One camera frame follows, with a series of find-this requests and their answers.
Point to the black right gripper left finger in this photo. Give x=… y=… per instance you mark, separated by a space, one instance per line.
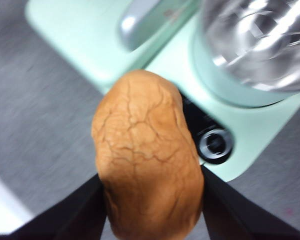
x=72 y=220

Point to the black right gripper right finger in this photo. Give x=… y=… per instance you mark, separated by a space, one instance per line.
x=235 y=220

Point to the brown potato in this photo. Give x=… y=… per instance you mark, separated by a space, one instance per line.
x=145 y=150

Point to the mint green grill lid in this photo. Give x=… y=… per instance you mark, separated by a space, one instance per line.
x=77 y=37

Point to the silver control knob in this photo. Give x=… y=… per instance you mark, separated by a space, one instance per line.
x=215 y=143

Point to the mint green breakfast maker base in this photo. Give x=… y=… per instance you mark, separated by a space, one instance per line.
x=252 y=130

